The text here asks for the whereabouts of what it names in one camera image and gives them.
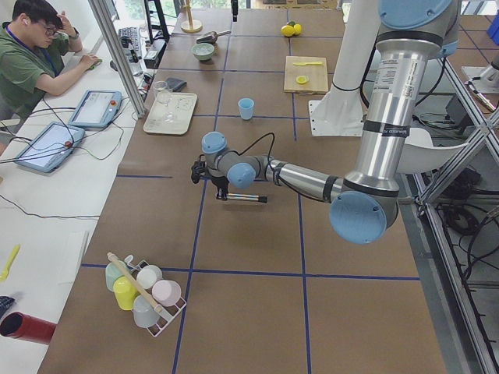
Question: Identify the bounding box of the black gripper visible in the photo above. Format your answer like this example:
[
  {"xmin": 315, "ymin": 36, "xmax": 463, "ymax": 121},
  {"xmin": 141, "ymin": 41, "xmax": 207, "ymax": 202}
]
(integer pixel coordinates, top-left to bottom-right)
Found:
[
  {"xmin": 212, "ymin": 177, "xmax": 229, "ymax": 200},
  {"xmin": 231, "ymin": 0, "xmax": 239, "ymax": 22}
]

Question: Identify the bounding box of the metal muddler black cap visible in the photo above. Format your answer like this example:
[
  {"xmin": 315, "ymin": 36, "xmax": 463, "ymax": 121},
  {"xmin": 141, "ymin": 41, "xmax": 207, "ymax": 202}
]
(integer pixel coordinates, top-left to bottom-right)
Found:
[{"xmin": 226, "ymin": 193, "xmax": 268, "ymax": 203}]

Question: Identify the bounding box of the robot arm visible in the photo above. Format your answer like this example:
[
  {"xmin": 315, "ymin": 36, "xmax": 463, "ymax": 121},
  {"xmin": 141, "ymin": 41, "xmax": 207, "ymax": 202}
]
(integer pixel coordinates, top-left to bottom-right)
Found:
[{"xmin": 202, "ymin": 1, "xmax": 461, "ymax": 244}]

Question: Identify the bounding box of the yellow lemon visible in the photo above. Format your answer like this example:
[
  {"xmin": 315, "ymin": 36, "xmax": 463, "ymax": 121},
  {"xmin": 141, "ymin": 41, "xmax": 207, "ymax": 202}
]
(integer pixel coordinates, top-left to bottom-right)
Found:
[
  {"xmin": 281, "ymin": 24, "xmax": 296, "ymax": 37},
  {"xmin": 293, "ymin": 23, "xmax": 302, "ymax": 36}
]

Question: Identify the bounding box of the light blue plastic cup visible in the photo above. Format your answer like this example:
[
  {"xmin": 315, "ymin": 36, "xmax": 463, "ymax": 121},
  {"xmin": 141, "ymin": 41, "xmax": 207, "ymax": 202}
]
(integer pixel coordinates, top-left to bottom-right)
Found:
[{"xmin": 238, "ymin": 97, "xmax": 254, "ymax": 121}]

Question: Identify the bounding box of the white cup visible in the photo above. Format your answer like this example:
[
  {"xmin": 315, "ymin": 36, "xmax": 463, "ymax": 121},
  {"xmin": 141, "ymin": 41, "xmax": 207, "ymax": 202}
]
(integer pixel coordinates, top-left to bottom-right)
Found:
[{"xmin": 136, "ymin": 265, "xmax": 162, "ymax": 290}]

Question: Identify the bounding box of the pink cup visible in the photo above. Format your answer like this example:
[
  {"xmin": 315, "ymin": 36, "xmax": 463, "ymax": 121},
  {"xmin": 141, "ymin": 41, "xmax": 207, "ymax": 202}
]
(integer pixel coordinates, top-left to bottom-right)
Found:
[{"xmin": 152, "ymin": 280, "xmax": 182, "ymax": 306}]

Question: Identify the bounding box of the mint green cup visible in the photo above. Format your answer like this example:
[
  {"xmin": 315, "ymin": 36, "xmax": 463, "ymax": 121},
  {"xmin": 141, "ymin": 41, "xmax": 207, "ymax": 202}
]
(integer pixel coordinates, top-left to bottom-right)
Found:
[{"xmin": 104, "ymin": 263, "xmax": 122, "ymax": 291}]

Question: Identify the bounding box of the yellow cup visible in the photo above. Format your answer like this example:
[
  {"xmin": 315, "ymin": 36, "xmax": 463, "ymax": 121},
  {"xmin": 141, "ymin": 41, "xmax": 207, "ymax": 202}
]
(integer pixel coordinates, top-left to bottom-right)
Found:
[{"xmin": 112, "ymin": 276, "xmax": 140, "ymax": 311}]

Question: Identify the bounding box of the pale blue cup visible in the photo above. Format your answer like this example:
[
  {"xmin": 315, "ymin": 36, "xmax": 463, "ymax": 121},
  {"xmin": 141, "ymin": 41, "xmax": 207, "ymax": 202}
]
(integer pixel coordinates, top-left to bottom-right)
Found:
[{"xmin": 133, "ymin": 295, "xmax": 160, "ymax": 328}]

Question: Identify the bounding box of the metal ice scoop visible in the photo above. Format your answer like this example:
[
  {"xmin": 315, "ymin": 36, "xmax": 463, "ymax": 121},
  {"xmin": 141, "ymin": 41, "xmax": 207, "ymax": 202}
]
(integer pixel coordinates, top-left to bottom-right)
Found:
[{"xmin": 196, "ymin": 30, "xmax": 232, "ymax": 44}]

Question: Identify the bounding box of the wooden mug tree stand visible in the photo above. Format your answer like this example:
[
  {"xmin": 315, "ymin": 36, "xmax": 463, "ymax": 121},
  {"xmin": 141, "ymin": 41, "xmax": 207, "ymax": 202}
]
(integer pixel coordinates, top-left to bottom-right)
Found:
[{"xmin": 180, "ymin": 0, "xmax": 203, "ymax": 34}]

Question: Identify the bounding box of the green bowl of ice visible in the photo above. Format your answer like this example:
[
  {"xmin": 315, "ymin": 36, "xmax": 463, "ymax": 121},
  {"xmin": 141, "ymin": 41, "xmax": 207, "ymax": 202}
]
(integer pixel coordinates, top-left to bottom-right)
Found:
[{"xmin": 191, "ymin": 43, "xmax": 215, "ymax": 62}]

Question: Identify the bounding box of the yellow plastic knife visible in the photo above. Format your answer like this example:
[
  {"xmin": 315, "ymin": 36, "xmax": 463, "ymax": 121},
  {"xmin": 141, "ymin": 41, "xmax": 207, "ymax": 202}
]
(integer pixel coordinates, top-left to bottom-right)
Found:
[{"xmin": 292, "ymin": 61, "xmax": 324, "ymax": 66}]

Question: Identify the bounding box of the cream bear serving tray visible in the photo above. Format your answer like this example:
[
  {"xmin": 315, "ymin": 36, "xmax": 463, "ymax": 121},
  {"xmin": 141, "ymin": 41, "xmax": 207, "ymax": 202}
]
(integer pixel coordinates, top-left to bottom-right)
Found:
[{"xmin": 143, "ymin": 93, "xmax": 197, "ymax": 136}]

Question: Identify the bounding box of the grey folded cloth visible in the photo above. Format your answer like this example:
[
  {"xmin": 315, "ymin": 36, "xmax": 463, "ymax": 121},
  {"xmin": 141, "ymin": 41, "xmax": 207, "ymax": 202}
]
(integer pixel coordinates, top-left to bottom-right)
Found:
[{"xmin": 165, "ymin": 77, "xmax": 186, "ymax": 92}]

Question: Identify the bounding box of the bamboo cutting board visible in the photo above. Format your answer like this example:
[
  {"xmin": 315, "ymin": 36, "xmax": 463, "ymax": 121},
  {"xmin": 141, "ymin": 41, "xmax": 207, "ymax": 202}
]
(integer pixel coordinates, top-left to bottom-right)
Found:
[{"xmin": 284, "ymin": 56, "xmax": 329, "ymax": 94}]

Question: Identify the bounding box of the black keyboard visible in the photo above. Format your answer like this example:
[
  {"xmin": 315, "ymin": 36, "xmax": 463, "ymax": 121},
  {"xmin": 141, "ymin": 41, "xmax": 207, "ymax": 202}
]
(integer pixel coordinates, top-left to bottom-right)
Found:
[{"xmin": 118, "ymin": 26, "xmax": 141, "ymax": 51}]

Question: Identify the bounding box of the clear wine glass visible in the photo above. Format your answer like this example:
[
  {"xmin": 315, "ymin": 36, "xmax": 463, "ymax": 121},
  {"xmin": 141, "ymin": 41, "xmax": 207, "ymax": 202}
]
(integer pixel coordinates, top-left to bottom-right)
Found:
[{"xmin": 153, "ymin": 81, "xmax": 175, "ymax": 123}]

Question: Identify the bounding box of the far teach pendant tablet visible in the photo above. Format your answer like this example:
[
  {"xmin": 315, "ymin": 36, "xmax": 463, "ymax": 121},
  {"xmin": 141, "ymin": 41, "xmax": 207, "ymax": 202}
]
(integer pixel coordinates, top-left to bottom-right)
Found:
[{"xmin": 68, "ymin": 90, "xmax": 122, "ymax": 129}]

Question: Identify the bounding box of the teach pendant tablet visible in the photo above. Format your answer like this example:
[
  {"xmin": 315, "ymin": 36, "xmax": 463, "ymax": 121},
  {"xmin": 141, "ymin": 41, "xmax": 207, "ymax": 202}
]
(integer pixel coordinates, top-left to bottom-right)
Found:
[
  {"xmin": 14, "ymin": 122, "xmax": 85, "ymax": 173},
  {"xmin": 68, "ymin": 90, "xmax": 122, "ymax": 129}
]

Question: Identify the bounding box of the near teach pendant tablet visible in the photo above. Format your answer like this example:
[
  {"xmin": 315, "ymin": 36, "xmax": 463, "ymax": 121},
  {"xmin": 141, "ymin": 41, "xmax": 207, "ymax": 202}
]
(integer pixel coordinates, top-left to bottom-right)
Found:
[{"xmin": 14, "ymin": 122, "xmax": 85, "ymax": 173}]

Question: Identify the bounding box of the white chair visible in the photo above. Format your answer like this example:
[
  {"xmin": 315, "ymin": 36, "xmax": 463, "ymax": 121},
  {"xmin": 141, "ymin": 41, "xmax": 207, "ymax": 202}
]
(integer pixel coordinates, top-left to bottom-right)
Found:
[{"xmin": 397, "ymin": 127, "xmax": 468, "ymax": 174}]

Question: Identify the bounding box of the person in green shirt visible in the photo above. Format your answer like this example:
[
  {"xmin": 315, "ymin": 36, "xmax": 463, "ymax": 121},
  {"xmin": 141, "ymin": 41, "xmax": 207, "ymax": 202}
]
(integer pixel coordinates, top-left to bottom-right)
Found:
[{"xmin": 1, "ymin": 1, "xmax": 101, "ymax": 120}]

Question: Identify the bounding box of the yellow plastic fork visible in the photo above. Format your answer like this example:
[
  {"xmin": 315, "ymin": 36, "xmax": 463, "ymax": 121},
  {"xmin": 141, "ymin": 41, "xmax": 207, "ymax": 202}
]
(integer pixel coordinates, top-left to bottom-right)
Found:
[{"xmin": 0, "ymin": 244, "xmax": 21, "ymax": 282}]

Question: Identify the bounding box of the red cylinder can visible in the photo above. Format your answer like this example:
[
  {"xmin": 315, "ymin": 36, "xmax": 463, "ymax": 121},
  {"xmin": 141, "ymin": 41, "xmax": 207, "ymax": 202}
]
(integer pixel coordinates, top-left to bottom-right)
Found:
[{"xmin": 1, "ymin": 312, "xmax": 57, "ymax": 345}]

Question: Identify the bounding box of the blue storage bin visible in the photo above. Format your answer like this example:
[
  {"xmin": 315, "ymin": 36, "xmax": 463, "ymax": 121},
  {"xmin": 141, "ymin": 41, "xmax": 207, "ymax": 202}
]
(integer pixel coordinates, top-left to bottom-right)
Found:
[{"xmin": 487, "ymin": 24, "xmax": 499, "ymax": 47}]

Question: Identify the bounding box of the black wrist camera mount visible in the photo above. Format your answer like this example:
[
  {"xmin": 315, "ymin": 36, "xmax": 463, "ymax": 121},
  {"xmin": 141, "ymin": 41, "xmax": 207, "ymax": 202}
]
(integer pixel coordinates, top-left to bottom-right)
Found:
[{"xmin": 190, "ymin": 154, "xmax": 206, "ymax": 184}]

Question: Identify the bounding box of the aluminium frame post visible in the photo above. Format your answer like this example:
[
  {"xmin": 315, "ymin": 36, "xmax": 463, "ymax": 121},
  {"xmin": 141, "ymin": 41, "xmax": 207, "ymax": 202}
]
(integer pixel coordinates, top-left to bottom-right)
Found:
[{"xmin": 88, "ymin": 0, "xmax": 146, "ymax": 118}]

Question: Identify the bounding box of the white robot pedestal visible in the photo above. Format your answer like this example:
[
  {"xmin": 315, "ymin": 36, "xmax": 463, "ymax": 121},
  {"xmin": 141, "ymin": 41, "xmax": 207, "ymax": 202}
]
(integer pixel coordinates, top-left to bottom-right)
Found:
[{"xmin": 309, "ymin": 0, "xmax": 380, "ymax": 136}]

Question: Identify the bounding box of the white wire cup rack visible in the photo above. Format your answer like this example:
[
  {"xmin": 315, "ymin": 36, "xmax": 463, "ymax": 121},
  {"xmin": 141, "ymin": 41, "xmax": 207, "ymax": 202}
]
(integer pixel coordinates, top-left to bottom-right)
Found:
[{"xmin": 125, "ymin": 255, "xmax": 186, "ymax": 337}]

